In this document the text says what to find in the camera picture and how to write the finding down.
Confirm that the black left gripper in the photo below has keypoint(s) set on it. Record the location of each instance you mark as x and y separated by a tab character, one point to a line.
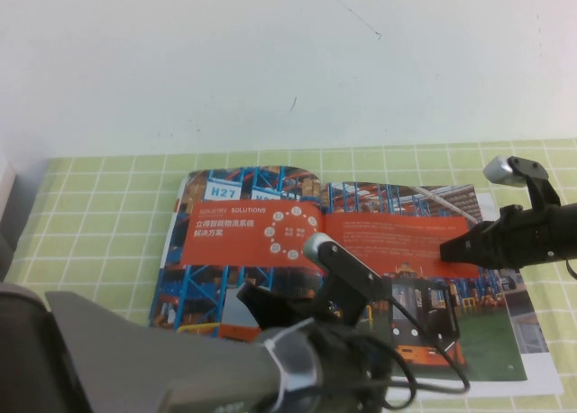
297	316

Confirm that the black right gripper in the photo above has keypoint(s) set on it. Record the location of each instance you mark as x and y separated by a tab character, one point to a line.
496	241

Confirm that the glossy company brochure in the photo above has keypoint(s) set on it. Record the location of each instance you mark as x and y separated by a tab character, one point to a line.
383	232

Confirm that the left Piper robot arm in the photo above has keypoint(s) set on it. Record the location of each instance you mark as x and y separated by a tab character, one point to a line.
158	363

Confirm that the green white checked tablecloth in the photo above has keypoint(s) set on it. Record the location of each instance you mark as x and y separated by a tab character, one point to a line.
90	205

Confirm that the white grey box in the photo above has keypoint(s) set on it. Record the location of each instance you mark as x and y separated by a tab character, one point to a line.
4	174

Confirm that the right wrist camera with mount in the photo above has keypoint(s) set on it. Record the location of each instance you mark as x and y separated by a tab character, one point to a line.
500	169

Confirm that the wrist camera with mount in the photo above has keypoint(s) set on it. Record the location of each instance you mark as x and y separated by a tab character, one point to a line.
500	169
347	264

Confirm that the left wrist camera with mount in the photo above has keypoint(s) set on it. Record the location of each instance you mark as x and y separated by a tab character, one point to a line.
347	264

